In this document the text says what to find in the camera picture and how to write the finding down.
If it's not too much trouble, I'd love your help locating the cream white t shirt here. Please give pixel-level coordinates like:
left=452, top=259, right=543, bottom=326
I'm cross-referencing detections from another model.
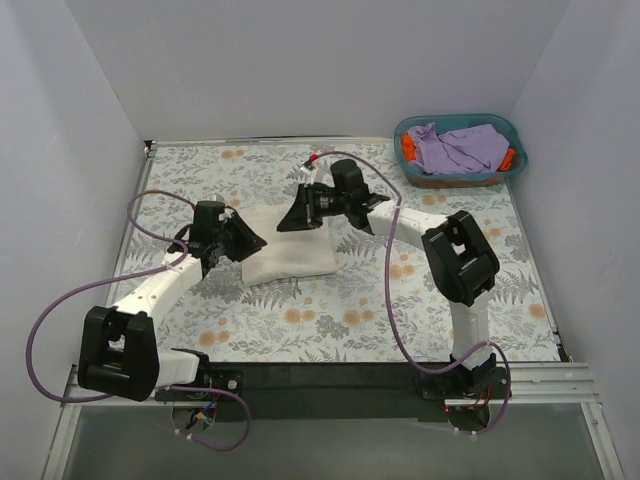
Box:
left=239, top=204, right=338, bottom=287

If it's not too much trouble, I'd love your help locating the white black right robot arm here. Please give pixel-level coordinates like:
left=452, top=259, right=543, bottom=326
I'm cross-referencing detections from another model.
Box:
left=277, top=159, right=500, bottom=398

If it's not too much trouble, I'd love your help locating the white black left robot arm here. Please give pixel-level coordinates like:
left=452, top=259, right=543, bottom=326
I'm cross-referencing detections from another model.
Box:
left=77, top=201, right=267, bottom=401

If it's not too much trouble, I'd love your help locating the floral patterned table mat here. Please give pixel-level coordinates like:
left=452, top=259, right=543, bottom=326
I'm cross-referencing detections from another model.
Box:
left=121, top=142, right=559, bottom=362

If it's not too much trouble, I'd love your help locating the teal plastic laundry basket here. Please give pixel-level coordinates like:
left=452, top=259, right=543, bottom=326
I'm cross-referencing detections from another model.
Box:
left=394, top=113, right=528, bottom=188

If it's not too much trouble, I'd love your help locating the lavender purple t shirt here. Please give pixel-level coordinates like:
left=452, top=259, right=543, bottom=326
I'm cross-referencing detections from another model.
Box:
left=406, top=122, right=512, bottom=175

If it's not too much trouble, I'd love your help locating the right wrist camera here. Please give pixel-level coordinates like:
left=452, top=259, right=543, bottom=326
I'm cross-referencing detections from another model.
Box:
left=300, top=154, right=326, bottom=185

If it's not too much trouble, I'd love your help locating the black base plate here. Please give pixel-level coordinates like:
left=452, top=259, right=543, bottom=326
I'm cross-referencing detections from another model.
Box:
left=156, top=362, right=511, bottom=429

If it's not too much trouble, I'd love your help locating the aluminium frame rail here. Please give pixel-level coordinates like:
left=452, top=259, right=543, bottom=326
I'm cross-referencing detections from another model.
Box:
left=60, top=363, right=601, bottom=407

